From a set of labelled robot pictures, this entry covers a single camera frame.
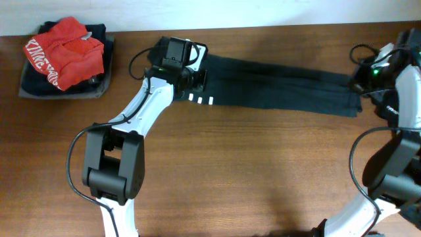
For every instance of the red folded shirt white lettering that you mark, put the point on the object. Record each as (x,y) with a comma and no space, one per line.
(67,54)

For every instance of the black garment white logo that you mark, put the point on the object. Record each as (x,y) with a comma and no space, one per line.
(393,173)

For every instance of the dark green t-shirt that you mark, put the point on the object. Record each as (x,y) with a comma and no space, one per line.
(234,82)

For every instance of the navy folded garment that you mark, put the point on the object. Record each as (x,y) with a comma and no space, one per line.
(98,32)

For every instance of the grey folded garment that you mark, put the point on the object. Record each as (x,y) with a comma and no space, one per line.
(34,85)

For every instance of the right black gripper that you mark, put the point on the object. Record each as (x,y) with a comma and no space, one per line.
(357,79)

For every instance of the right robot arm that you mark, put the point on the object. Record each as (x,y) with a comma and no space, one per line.
(361,214)

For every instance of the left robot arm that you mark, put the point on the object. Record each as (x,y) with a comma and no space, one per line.
(114,162)

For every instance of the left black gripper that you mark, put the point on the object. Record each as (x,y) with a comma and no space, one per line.
(198,83)

